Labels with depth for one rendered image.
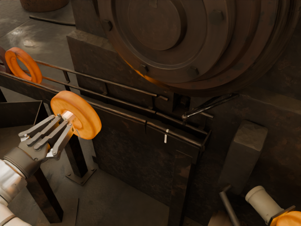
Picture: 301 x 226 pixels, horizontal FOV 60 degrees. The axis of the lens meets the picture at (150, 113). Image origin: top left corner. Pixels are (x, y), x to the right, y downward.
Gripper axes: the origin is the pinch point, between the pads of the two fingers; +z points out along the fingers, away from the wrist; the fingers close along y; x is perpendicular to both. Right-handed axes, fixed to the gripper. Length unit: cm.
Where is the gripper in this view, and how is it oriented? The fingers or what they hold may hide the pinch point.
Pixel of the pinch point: (74, 112)
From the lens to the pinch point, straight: 73.8
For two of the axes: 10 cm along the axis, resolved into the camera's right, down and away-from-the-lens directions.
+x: -0.3, -6.8, -7.3
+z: 5.0, -6.4, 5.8
